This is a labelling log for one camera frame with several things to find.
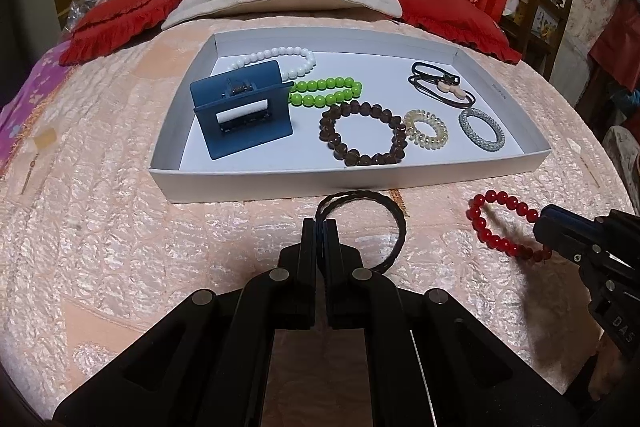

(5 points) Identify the brown bead bracelet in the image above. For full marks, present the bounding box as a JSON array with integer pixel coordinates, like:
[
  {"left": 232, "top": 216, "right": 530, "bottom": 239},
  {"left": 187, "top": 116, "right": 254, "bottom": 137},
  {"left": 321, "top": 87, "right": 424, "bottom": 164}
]
[{"left": 320, "top": 102, "right": 412, "bottom": 168}]

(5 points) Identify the purple floral sheet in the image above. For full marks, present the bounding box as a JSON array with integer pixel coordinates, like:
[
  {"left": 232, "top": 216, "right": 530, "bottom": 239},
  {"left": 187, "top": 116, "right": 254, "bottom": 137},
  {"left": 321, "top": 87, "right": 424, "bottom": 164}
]
[{"left": 0, "top": 49, "right": 76, "bottom": 162}]

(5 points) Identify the black hair tie dark knot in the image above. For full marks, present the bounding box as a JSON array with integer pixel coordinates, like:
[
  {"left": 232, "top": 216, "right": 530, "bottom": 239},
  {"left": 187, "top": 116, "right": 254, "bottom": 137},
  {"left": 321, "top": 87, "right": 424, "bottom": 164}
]
[{"left": 411, "top": 61, "right": 460, "bottom": 86}]

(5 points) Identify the pink plush blanket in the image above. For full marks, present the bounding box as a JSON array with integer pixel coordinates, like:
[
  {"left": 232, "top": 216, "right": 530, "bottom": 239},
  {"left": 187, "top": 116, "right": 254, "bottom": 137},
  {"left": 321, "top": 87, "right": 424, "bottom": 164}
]
[{"left": 0, "top": 14, "right": 640, "bottom": 427}]

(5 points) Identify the green bead bracelet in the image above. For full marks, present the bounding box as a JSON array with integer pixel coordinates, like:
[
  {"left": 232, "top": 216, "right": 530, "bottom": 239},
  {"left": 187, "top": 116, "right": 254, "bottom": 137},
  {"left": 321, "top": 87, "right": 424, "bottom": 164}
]
[{"left": 289, "top": 77, "right": 363, "bottom": 108}]

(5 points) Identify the red bead bracelet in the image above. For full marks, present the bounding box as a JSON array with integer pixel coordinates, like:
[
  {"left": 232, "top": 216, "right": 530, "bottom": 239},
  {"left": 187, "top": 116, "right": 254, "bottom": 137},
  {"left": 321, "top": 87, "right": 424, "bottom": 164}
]
[{"left": 467, "top": 189, "right": 553, "bottom": 262}]

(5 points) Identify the black hair tie beige bow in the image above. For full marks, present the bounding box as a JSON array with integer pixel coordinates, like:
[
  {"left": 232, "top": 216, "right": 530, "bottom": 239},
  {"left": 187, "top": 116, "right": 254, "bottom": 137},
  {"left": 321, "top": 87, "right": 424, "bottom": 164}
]
[{"left": 408, "top": 76, "right": 477, "bottom": 108}]

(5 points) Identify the grey woven bracelet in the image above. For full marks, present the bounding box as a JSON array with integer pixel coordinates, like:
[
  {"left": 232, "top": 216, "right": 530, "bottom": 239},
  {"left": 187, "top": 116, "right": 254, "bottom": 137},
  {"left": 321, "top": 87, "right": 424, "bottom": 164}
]
[{"left": 459, "top": 108, "right": 505, "bottom": 152}]

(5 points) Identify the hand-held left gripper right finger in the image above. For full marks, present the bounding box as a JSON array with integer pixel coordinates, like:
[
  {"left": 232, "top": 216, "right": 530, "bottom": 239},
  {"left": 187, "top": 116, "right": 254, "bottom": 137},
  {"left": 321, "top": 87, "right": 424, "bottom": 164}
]
[{"left": 322, "top": 218, "right": 586, "bottom": 427}]

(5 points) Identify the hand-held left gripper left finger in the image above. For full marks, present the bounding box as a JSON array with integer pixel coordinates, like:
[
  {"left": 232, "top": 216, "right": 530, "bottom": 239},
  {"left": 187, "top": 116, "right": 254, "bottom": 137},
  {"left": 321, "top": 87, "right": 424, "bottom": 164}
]
[{"left": 52, "top": 217, "right": 321, "bottom": 427}]

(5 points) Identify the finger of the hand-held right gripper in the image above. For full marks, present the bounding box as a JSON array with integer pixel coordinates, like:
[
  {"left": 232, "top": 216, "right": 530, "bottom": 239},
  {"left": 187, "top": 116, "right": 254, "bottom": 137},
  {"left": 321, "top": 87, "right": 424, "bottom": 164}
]
[
  {"left": 532, "top": 218, "right": 626, "bottom": 303},
  {"left": 542, "top": 204, "right": 640, "bottom": 258}
]

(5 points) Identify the red frilled cushion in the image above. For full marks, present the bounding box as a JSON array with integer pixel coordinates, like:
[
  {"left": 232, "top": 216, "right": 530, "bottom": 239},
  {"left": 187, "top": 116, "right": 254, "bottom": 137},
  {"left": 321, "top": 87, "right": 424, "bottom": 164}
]
[
  {"left": 59, "top": 0, "right": 190, "bottom": 66},
  {"left": 380, "top": 0, "right": 523, "bottom": 62}
]

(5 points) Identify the wooden chair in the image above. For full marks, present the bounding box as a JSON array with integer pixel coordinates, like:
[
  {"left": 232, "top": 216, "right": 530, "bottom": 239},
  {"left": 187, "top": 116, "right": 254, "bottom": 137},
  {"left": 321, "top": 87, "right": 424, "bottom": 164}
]
[{"left": 495, "top": 0, "right": 576, "bottom": 78}]

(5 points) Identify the white cardboard box tray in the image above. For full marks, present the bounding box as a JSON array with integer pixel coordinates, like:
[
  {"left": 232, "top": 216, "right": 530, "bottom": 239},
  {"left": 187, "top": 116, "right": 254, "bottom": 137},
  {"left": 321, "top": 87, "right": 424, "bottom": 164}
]
[{"left": 149, "top": 28, "right": 552, "bottom": 204}]

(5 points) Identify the blue hair claw clip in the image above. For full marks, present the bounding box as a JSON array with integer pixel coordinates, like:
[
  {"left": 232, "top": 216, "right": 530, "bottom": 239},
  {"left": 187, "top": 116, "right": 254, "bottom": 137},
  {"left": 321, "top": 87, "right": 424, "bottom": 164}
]
[{"left": 190, "top": 61, "right": 294, "bottom": 160}]

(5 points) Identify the red cloth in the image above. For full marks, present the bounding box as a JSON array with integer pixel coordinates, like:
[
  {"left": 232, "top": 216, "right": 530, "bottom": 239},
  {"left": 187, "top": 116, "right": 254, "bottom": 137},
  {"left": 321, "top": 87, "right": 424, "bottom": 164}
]
[{"left": 590, "top": 0, "right": 640, "bottom": 72}]

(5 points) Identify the clear spiral hair tie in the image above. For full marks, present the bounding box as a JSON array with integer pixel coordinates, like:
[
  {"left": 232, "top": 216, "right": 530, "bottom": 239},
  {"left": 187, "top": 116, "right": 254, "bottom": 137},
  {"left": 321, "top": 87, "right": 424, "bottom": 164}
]
[{"left": 404, "top": 108, "right": 449, "bottom": 151}]

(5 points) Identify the white bead bracelet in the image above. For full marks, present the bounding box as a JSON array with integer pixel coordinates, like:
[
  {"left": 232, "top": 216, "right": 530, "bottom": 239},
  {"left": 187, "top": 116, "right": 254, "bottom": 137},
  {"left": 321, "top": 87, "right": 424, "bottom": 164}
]
[{"left": 227, "top": 47, "right": 317, "bottom": 82}]

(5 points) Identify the black braided hair tie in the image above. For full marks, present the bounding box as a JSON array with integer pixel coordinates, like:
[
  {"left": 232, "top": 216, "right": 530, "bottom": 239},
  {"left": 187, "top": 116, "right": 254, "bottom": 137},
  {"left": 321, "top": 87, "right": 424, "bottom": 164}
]
[{"left": 316, "top": 190, "right": 407, "bottom": 273}]

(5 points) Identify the clear plastic bag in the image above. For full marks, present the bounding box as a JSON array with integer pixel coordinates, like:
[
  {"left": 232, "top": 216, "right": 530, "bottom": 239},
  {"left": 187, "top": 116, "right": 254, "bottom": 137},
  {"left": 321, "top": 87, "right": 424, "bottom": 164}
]
[{"left": 64, "top": 0, "right": 146, "bottom": 32}]

